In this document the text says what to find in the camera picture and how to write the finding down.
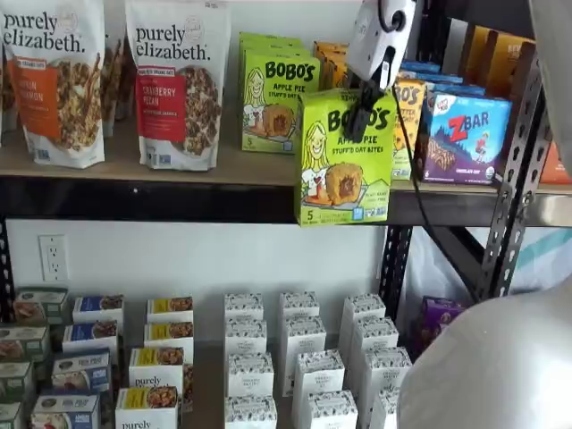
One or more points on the tan orange snack box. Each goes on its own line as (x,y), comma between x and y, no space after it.
(509,62)
(480,49)

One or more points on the white plastic sheet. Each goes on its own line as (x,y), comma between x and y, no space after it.
(536,254)

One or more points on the white wall outlet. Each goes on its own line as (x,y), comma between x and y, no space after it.
(53,259)

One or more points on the blue label granola box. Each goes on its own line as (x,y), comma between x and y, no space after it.
(89,335)
(98,308)

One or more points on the white patterned pastry box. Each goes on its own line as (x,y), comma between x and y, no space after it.
(330,411)
(299,306)
(318,373)
(386,368)
(305,335)
(243,306)
(374,335)
(246,335)
(250,413)
(364,308)
(250,375)
(384,409)

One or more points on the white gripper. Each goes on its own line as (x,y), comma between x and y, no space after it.
(371,49)

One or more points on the blue Zbar snack box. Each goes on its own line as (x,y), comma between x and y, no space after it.
(460,88)
(469,138)
(442,78)
(424,66)

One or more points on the red label granola bag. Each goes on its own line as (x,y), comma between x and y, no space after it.
(179,111)

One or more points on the orange label granola bag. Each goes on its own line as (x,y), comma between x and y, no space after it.
(53,89)

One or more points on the blue label oatmeal box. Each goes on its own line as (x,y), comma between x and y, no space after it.
(80,373)
(64,413)

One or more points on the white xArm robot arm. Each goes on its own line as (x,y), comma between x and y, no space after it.
(491,366)

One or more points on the yellow Bobo's peanut butter box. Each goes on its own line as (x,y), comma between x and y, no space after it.
(328,47)
(335,71)
(418,129)

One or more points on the wooden shelf board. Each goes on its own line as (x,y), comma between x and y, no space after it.
(207,371)
(552,188)

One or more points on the green Bobo's apple pie box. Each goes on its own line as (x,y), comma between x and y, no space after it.
(268,36)
(268,43)
(348,179)

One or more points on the yellow label granola box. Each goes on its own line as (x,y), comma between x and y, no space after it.
(147,411)
(170,308)
(167,335)
(156,371)

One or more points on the brown cardboard box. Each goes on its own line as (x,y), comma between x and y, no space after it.
(120,152)

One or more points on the green label food box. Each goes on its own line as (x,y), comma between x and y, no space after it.
(40,304)
(24,344)
(15,380)
(10,418)

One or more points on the large orange snack box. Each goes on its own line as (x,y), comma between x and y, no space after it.
(552,170)

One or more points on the black metal shelving frame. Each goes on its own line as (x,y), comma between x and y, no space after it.
(545,210)
(179,201)

